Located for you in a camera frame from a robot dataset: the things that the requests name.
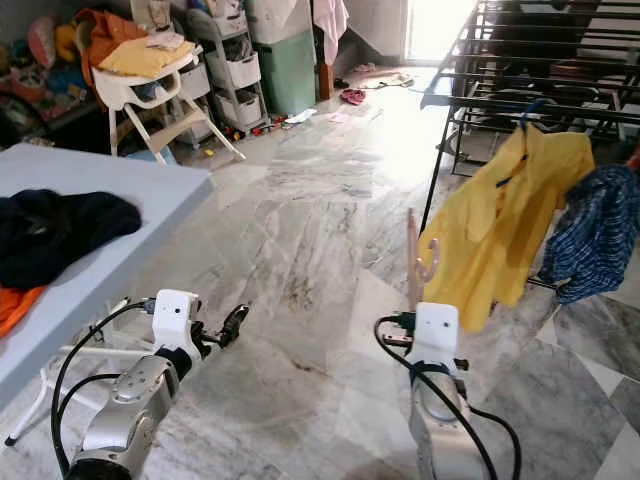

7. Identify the blue clothes hanger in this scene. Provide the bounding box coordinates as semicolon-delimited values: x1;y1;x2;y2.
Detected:
520;98;551;131

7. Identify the orange brown jacket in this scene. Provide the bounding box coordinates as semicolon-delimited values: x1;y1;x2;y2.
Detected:
75;10;151;86

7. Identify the white drawer tower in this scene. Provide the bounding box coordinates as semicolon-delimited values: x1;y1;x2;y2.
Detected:
185;5;266;131

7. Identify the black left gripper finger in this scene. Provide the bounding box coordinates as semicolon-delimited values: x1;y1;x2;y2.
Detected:
220;303;252;346

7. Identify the yellow cushion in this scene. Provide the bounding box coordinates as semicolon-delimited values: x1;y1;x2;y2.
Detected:
98;38;196;79

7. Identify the pink clothes hanger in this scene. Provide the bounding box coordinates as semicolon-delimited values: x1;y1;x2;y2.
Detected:
405;208;443;309

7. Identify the black drying rack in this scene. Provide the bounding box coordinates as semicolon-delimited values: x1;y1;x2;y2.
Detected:
420;0;640;236

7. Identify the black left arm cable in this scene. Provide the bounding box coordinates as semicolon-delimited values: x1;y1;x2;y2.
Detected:
50;300;156;479

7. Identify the white high chair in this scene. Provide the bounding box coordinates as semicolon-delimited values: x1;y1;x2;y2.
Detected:
90;38;246;163

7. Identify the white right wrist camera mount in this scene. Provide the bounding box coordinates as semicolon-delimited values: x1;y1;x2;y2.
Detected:
410;302;461;369

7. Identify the green storage bin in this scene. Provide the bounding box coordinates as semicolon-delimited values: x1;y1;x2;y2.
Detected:
255;30;319;116

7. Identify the yellow shirt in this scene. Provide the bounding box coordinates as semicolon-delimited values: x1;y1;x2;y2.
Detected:
418;125;597;333

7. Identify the pink hanging cloth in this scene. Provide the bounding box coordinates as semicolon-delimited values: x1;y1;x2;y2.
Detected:
312;0;349;61

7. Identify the blue plaid garment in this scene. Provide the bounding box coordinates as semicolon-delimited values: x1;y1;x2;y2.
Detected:
538;165;640;306

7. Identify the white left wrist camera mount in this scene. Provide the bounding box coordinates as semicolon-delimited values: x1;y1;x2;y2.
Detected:
153;290;201;353

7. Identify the light grey folding table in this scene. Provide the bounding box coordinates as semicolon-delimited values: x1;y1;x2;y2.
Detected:
0;143;216;446

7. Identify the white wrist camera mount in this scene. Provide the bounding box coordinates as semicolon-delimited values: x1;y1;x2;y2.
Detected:
410;302;461;369
153;290;201;353

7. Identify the orange garment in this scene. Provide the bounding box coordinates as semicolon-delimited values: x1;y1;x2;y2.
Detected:
0;287;46;338

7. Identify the black garment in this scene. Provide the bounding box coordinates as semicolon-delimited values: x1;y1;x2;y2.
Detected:
0;190;143;291

